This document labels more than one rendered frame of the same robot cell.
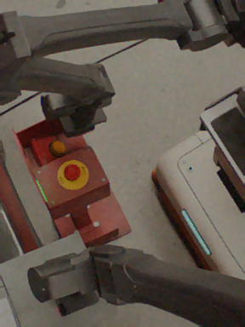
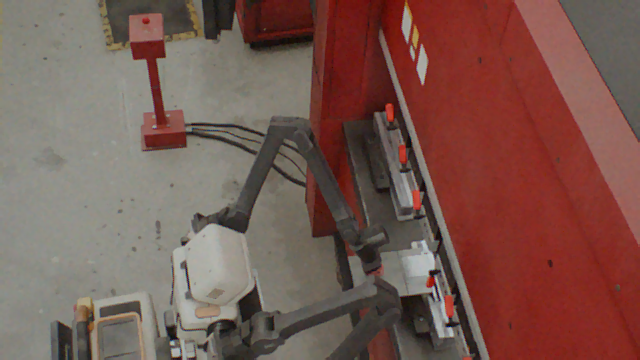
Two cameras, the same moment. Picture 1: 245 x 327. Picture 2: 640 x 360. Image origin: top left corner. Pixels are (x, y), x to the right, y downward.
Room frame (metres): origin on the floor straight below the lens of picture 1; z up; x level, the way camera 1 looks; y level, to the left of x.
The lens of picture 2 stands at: (1.57, -0.03, 3.33)
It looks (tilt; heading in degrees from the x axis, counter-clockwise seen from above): 49 degrees down; 183
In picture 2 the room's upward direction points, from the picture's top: 5 degrees clockwise
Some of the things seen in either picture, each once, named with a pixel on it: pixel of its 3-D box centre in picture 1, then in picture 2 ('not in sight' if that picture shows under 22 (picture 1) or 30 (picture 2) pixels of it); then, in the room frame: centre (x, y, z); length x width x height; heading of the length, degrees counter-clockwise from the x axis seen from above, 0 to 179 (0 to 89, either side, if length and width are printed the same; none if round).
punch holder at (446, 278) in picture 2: not in sight; (456, 272); (0.22, 0.34, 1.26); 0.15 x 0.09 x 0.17; 16
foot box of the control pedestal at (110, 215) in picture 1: (90, 220); not in sight; (0.45, 0.05, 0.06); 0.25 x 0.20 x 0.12; 106
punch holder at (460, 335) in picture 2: not in sight; (474, 329); (0.41, 0.40, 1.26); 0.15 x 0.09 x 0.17; 16
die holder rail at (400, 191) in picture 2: not in sight; (393, 164); (-0.48, 0.14, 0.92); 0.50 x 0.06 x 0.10; 16
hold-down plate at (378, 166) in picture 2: not in sight; (375, 161); (-0.51, 0.07, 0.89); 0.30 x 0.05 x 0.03; 16
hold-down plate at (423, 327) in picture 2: not in sight; (412, 296); (0.10, 0.25, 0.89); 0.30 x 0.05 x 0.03; 16
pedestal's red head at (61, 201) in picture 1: (62, 163); not in sight; (0.44, 0.08, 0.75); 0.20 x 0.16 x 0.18; 16
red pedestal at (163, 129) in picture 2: not in sight; (155, 83); (-1.26, -1.10, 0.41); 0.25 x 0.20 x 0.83; 106
